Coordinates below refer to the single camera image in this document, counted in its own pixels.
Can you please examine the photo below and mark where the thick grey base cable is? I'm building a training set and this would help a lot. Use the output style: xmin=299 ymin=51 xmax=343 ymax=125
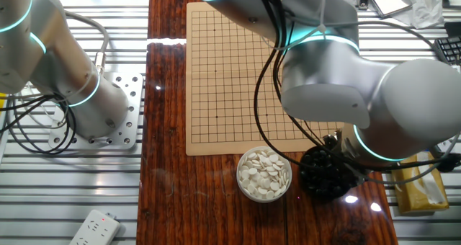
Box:
xmin=64 ymin=10 xmax=110 ymax=76

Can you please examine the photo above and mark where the white round stone bowl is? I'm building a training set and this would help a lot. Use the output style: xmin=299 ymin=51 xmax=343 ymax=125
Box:
xmin=236 ymin=146 xmax=293 ymax=204

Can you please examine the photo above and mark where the beige go board mat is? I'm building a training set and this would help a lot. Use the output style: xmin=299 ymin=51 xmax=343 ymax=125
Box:
xmin=185 ymin=1 xmax=346 ymax=156

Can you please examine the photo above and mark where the heap of black go stones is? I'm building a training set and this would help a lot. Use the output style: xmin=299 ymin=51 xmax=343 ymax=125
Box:
xmin=302 ymin=149 xmax=356 ymax=197

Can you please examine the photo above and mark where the black round stone bowl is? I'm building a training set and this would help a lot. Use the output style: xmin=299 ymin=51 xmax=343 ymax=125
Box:
xmin=298 ymin=146 xmax=361 ymax=202

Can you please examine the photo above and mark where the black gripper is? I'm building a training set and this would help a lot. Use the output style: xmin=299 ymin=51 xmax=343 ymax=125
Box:
xmin=322 ymin=131 xmax=349 ymax=158

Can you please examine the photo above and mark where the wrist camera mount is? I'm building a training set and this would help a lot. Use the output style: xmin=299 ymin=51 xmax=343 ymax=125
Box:
xmin=430 ymin=143 xmax=461 ymax=173

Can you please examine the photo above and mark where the black base cable bundle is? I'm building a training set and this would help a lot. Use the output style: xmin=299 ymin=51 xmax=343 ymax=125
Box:
xmin=0 ymin=92 xmax=77 ymax=156

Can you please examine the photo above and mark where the black computer keyboard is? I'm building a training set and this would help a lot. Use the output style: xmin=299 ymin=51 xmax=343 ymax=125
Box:
xmin=434 ymin=35 xmax=461 ymax=66

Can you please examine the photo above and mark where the white power strip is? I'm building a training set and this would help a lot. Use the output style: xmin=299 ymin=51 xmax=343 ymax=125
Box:
xmin=68 ymin=209 xmax=122 ymax=245

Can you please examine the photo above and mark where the grey flat metal device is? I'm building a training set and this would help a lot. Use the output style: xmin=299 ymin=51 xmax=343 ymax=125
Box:
xmin=356 ymin=0 xmax=415 ymax=19

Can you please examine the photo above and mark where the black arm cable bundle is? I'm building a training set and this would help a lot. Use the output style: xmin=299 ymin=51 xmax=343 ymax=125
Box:
xmin=251 ymin=0 xmax=461 ymax=174

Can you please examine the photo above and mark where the gold tissue pack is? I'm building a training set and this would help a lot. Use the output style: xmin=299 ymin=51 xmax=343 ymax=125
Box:
xmin=390 ymin=151 xmax=450 ymax=215

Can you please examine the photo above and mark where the heap of white go stones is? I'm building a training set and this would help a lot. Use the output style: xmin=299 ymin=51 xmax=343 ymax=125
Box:
xmin=239 ymin=150 xmax=290 ymax=200

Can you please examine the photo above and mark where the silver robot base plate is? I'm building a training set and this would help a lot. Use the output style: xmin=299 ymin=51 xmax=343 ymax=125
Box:
xmin=48 ymin=71 xmax=145 ymax=151

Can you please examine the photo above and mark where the clear plastic bag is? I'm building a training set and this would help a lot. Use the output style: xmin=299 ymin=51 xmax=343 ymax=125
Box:
xmin=392 ymin=0 xmax=444 ymax=30

